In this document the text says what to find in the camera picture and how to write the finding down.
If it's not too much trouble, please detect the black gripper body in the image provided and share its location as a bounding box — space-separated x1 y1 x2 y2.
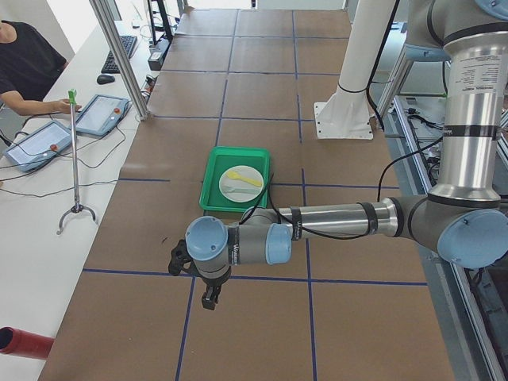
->
198 267 231 298

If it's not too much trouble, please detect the yellow plastic spoon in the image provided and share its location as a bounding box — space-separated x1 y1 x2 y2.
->
225 171 263 187

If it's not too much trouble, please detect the pale green plastic fork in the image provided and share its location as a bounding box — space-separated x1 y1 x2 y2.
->
221 185 261 194

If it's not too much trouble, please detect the white round plate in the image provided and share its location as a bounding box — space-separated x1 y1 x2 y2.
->
218 165 264 203

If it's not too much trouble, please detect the green plastic tray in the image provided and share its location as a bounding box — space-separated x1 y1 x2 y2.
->
199 146 270 213

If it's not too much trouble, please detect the red cylinder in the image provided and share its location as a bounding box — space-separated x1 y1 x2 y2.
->
1 327 54 360

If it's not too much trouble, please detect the far teach pendant tablet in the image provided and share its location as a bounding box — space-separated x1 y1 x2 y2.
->
76 94 130 137

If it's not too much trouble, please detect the teach pendant tablet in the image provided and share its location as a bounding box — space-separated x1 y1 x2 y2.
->
4 121 71 172
76 94 130 137

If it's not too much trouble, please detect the near teach pendant tablet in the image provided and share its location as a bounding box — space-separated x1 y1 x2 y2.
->
4 121 71 172

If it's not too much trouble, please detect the black power strip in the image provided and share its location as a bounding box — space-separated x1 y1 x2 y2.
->
148 38 170 71

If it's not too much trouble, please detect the black computer mouse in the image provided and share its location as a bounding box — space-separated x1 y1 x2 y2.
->
96 74 115 85

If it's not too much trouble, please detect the reacher grabber tool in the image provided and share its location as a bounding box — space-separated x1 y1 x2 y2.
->
56 89 97 236

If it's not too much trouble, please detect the black keyboard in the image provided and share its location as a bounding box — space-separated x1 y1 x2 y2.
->
100 35 138 75

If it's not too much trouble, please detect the person in black shirt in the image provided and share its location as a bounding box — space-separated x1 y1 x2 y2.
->
1 21 71 116

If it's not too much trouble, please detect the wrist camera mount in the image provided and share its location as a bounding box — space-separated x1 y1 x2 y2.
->
168 239 196 276

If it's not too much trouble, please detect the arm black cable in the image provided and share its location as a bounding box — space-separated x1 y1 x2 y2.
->
240 134 448 241

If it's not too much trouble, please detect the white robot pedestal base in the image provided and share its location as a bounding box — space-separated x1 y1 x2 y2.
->
314 0 398 140

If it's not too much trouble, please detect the aluminium frame post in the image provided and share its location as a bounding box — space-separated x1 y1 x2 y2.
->
90 0 148 121

